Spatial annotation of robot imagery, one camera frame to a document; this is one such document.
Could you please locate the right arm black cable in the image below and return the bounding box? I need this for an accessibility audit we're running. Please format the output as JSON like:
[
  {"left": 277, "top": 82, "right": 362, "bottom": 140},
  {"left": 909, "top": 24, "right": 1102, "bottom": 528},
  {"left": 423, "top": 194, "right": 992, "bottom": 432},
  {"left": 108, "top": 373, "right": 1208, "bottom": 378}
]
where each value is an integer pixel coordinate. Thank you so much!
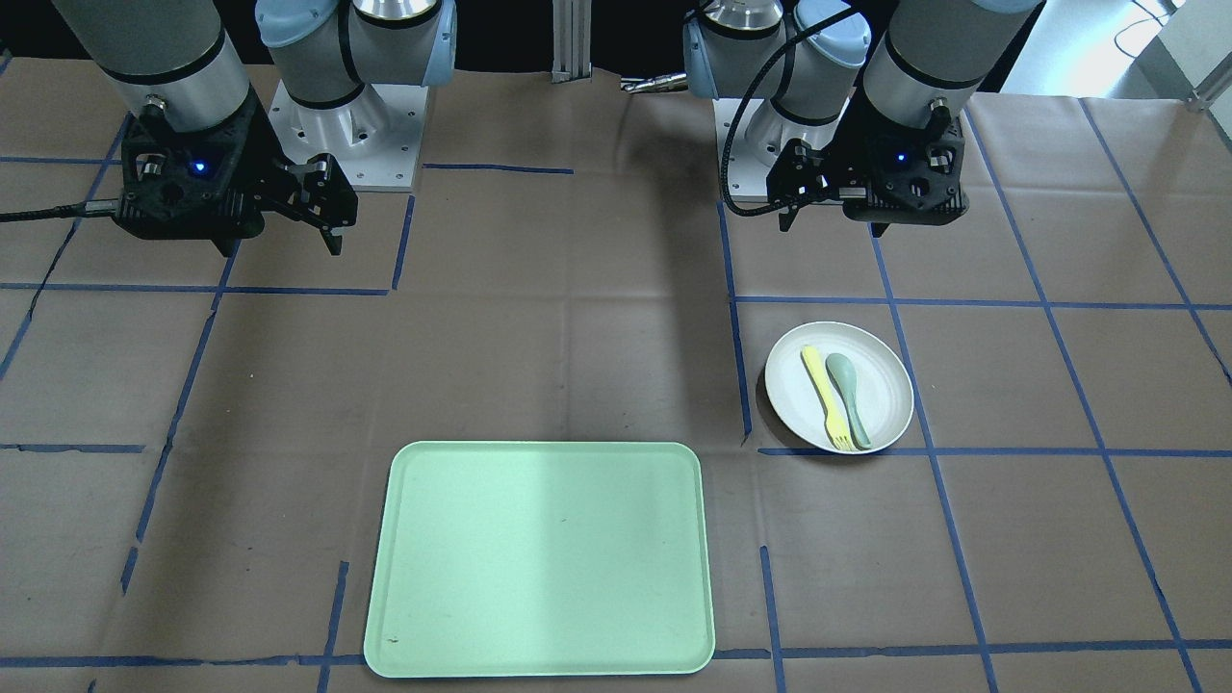
[{"left": 0, "top": 199, "right": 121, "bottom": 224}]

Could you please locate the grey-green plastic spoon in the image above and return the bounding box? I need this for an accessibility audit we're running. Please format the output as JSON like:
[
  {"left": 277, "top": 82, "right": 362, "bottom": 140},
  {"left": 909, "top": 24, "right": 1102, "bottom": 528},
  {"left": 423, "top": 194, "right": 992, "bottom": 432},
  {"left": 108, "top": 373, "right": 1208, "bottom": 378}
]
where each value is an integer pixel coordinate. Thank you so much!
[{"left": 825, "top": 351, "right": 871, "bottom": 450}]

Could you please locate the light green tray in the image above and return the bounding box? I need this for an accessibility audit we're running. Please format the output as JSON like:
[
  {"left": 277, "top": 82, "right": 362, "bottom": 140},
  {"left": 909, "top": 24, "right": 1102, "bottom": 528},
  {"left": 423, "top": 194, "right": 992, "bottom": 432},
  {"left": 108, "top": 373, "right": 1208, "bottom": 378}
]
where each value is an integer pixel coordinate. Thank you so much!
[{"left": 363, "top": 440, "right": 716, "bottom": 679}]

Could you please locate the yellow plastic fork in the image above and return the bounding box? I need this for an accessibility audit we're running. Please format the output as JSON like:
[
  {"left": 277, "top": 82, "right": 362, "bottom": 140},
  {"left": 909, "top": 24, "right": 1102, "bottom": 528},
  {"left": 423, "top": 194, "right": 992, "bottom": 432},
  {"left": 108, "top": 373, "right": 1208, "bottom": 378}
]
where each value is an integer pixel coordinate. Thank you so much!
[{"left": 801, "top": 344, "right": 857, "bottom": 453}]

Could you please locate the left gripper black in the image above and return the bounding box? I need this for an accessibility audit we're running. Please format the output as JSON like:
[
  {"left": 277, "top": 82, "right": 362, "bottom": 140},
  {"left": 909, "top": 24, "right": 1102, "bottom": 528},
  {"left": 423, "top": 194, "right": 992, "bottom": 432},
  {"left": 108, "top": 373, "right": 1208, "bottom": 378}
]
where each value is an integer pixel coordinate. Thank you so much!
[{"left": 766, "top": 96, "right": 968, "bottom": 233}]

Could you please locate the aluminium frame post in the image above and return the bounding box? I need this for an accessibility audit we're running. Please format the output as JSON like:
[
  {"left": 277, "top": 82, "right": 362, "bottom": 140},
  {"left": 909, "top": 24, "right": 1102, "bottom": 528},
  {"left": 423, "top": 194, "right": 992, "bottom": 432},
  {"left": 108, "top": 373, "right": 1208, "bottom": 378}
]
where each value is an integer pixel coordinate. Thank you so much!
[{"left": 551, "top": 0, "right": 593, "bottom": 84}]

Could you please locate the brown paper table cover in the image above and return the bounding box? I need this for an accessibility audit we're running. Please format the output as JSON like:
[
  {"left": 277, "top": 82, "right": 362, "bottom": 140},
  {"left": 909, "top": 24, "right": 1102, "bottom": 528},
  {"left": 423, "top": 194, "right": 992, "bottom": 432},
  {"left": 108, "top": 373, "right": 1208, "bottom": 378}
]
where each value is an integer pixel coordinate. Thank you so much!
[{"left": 1, "top": 73, "right": 1231, "bottom": 692}]

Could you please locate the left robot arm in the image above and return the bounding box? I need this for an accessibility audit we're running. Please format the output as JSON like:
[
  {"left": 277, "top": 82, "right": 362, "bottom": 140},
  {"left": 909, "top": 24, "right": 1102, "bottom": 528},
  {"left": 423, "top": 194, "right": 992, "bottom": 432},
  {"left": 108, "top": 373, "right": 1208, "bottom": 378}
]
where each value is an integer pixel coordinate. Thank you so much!
[{"left": 683, "top": 1, "right": 1039, "bottom": 236}]

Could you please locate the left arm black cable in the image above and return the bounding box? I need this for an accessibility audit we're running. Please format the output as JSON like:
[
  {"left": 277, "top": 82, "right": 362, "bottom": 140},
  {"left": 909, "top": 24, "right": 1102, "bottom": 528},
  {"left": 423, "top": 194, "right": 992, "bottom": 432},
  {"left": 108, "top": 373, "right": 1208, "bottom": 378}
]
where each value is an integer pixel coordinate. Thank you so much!
[{"left": 719, "top": 10, "right": 867, "bottom": 218}]

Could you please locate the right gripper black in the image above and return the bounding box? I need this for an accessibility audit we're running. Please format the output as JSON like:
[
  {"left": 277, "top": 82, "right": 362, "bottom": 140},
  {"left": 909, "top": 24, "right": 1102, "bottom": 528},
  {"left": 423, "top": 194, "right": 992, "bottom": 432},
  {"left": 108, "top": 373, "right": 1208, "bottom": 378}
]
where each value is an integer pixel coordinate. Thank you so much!
[{"left": 112, "top": 89, "right": 359, "bottom": 256}]

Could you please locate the white round plate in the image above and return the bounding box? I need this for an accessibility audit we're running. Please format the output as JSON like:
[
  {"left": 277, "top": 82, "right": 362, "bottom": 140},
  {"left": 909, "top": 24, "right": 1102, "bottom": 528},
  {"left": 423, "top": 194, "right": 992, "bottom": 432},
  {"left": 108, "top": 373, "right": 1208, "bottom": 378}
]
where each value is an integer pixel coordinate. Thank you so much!
[{"left": 764, "top": 321, "right": 914, "bottom": 455}]

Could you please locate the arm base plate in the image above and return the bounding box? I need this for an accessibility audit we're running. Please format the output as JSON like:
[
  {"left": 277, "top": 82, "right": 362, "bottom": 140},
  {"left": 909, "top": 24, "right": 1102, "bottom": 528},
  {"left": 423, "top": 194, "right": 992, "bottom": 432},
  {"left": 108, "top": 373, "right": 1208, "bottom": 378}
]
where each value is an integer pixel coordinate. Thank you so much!
[
  {"left": 715, "top": 96, "right": 877, "bottom": 205},
  {"left": 269, "top": 83, "right": 432, "bottom": 194}
]

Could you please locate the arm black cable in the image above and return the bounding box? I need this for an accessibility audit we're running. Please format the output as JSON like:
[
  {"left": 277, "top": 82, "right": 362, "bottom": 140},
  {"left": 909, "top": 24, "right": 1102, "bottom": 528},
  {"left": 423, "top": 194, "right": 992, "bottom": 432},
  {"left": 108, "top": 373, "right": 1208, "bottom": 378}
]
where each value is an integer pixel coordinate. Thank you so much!
[
  {"left": 719, "top": 10, "right": 867, "bottom": 218},
  {"left": 0, "top": 199, "right": 121, "bottom": 224}
]

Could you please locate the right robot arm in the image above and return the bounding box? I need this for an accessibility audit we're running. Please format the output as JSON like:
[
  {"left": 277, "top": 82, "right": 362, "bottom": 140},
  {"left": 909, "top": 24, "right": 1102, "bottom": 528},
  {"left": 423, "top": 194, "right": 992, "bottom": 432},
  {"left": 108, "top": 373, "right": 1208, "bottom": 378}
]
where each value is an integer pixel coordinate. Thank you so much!
[{"left": 55, "top": 1, "right": 457, "bottom": 258}]

